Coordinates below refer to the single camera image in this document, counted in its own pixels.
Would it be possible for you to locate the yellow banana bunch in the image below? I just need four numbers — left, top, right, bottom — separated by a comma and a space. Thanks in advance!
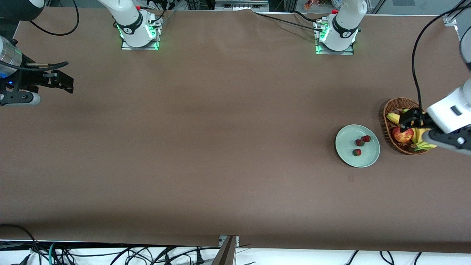
386, 109, 439, 152

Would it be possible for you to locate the red apple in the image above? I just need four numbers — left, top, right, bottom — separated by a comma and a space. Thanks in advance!
392, 126, 414, 143

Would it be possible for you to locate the colourful toy pile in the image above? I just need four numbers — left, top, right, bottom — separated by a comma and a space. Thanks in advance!
304, 0, 343, 10

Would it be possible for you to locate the black floor cable loop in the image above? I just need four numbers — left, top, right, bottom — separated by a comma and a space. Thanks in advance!
0, 224, 42, 265

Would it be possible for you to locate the brown table cover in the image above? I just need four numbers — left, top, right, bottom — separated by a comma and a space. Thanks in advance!
0, 7, 471, 254

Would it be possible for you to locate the metal table post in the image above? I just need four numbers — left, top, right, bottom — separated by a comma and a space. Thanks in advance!
212, 235, 240, 265

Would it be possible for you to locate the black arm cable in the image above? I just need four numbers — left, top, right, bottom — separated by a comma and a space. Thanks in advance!
411, 0, 471, 112
0, 0, 80, 73

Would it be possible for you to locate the pale green plate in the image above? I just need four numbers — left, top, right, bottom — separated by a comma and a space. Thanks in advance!
335, 124, 380, 168

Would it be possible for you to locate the aluminium frame profile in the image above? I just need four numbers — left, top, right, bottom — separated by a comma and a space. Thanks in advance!
443, 0, 471, 27

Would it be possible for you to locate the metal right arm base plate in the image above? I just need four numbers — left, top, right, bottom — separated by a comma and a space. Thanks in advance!
121, 39, 160, 50

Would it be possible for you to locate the metal rack frame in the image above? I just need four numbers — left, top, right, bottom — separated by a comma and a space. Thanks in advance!
215, 0, 270, 11

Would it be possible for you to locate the brown wicker basket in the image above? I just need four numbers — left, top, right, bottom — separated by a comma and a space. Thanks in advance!
383, 97, 430, 155

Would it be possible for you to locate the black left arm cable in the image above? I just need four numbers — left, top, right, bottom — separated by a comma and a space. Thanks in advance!
411, 0, 471, 112

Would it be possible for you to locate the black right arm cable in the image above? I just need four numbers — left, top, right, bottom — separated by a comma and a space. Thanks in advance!
0, 0, 80, 73

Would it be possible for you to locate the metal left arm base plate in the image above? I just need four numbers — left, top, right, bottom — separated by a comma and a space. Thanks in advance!
315, 43, 355, 56

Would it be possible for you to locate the black cable across table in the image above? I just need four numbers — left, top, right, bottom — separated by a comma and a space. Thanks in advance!
253, 10, 325, 33

